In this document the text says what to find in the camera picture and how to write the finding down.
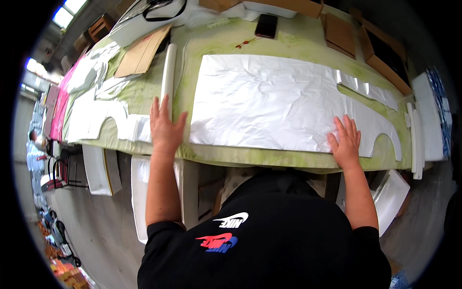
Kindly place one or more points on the crumpled white sheets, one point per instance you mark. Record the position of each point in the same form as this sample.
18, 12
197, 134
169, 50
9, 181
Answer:
94, 67

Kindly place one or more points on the black phone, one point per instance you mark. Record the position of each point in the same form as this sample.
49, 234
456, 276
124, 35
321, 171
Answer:
266, 25

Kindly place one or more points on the skylight window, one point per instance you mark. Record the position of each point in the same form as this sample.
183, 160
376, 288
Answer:
68, 11

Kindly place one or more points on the white foam strips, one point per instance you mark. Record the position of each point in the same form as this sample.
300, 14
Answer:
417, 141

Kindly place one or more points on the pink sheet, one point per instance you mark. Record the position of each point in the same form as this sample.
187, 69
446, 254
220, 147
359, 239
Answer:
60, 104

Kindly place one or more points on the open brown cardboard box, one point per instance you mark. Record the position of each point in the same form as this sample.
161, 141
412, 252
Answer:
386, 61

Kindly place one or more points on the person's left hand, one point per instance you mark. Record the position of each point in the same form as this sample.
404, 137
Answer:
164, 128

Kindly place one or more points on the wooden chair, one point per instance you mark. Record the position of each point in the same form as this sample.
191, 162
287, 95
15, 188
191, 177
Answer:
101, 27

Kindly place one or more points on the black metal chair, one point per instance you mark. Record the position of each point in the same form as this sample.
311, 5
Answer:
68, 169

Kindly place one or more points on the person's body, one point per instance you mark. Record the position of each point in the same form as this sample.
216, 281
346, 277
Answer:
267, 238

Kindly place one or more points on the white cut sheet with arch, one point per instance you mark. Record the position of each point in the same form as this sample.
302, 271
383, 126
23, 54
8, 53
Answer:
97, 119

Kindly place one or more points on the white cloth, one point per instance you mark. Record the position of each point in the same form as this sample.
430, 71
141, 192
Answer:
144, 25

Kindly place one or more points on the white foam board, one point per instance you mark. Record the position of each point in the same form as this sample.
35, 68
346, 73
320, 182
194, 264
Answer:
139, 195
391, 200
95, 169

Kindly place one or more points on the brown cardboard envelope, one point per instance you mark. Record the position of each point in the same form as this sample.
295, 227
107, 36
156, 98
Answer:
142, 52

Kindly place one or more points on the white box with blue print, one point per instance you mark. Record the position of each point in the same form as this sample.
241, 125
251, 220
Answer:
433, 112

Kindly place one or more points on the person's right hand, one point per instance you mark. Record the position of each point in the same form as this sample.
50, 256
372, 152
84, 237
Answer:
345, 148

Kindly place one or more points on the large white cut foam sheet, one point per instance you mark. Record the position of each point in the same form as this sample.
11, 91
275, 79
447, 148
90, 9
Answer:
260, 101

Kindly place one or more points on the long brown cardboard box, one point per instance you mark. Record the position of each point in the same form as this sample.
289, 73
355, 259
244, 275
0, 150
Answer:
303, 6

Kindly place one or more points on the green table cover cloth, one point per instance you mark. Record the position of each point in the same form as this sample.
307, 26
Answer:
288, 43

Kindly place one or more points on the heap of orange packets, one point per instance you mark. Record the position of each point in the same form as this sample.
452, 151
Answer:
65, 267

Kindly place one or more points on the brown cardboard flap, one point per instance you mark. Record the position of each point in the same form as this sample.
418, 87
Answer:
339, 34

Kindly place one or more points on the white rolled tube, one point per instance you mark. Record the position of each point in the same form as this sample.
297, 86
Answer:
169, 72

